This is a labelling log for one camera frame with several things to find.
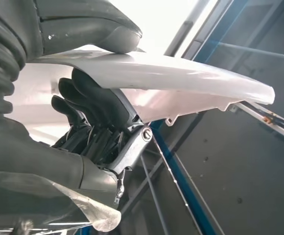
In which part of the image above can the blue metal shelf rack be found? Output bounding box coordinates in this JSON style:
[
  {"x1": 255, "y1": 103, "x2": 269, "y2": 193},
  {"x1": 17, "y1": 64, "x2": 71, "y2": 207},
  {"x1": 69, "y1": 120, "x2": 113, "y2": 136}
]
[{"x1": 150, "y1": 0, "x2": 251, "y2": 235}]

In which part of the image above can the clear plastic film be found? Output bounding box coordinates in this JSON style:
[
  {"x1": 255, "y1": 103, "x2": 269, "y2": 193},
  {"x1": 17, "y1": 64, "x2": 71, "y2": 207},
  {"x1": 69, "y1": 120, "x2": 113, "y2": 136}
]
[{"x1": 0, "y1": 172, "x2": 122, "y2": 235}]

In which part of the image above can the silver metal rail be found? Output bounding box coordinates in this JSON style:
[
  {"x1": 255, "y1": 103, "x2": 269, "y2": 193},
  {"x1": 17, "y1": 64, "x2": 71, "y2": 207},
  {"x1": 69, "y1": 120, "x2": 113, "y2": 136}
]
[{"x1": 230, "y1": 101, "x2": 284, "y2": 145}]

